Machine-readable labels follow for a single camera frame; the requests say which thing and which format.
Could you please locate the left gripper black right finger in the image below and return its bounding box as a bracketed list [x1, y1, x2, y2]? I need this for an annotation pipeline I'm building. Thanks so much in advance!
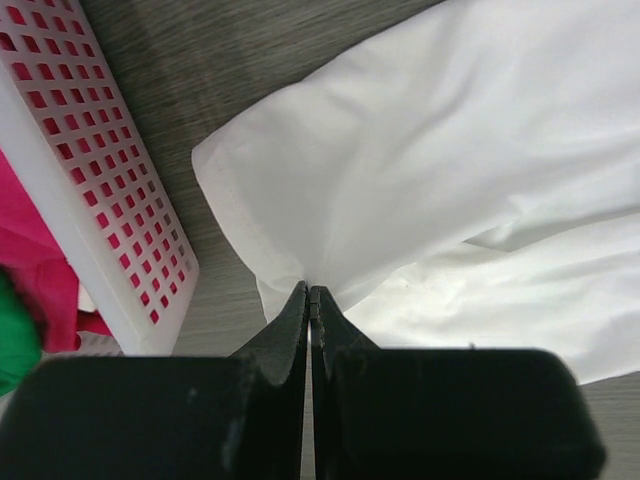
[309, 287, 607, 479]

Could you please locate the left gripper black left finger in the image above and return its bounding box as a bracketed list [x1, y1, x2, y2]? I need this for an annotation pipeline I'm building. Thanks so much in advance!
[1, 283, 308, 479]

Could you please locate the white printed t shirt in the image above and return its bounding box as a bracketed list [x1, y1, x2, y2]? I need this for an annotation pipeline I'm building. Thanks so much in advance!
[192, 1, 639, 383]

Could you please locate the green t shirt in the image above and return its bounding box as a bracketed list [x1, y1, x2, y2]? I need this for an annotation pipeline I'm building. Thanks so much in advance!
[0, 271, 42, 396]

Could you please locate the red t shirt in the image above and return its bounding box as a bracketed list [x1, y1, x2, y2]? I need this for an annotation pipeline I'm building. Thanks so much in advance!
[1, 157, 111, 353]

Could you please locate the white plastic basket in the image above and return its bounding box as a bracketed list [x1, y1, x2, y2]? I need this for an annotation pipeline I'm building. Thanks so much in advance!
[1, 1, 199, 356]

